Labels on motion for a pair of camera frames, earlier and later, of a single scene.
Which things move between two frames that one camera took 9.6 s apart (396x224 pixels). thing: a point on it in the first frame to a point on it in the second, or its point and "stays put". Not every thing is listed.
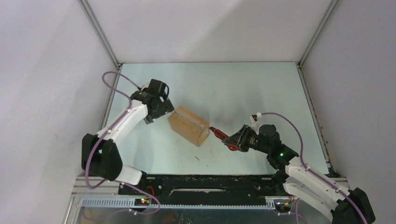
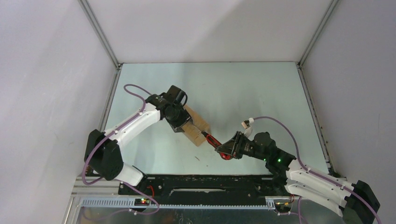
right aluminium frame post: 332,5 stays put
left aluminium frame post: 92,18 stays put
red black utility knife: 222,136 to 216,143
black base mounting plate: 202,186 stays put
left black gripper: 166,107 to 185,117
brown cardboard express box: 189,125 stays put
